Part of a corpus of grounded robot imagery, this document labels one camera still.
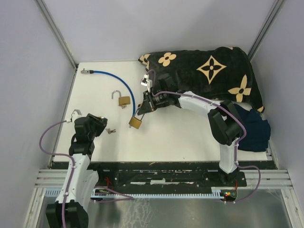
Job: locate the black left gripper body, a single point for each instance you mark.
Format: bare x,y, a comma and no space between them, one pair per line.
97,126

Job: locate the large brass padlock with keys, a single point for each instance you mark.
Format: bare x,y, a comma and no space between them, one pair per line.
134,121

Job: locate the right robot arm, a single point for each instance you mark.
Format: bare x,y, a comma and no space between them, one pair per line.
225,123

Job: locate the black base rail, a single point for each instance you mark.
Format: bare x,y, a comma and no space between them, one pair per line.
205,174

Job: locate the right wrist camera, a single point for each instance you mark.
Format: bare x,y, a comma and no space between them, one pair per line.
146,82

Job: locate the dark blue cloth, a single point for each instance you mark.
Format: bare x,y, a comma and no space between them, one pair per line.
258,131

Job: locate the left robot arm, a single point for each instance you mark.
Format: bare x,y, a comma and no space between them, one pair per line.
70,207

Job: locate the left aluminium frame post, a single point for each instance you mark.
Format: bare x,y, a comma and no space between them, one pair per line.
55,31

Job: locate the brass padlock with key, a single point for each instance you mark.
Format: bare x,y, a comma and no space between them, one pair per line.
123,101

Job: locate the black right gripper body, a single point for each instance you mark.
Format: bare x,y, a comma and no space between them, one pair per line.
150,96

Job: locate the aluminium frame post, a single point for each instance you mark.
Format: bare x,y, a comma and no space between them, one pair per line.
55,31
270,19

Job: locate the silver key pair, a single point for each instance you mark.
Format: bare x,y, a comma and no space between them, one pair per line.
109,131

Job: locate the right aluminium frame post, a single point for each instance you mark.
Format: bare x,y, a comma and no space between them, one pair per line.
270,19

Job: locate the black floral patterned blanket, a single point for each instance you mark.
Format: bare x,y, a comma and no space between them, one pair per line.
222,74

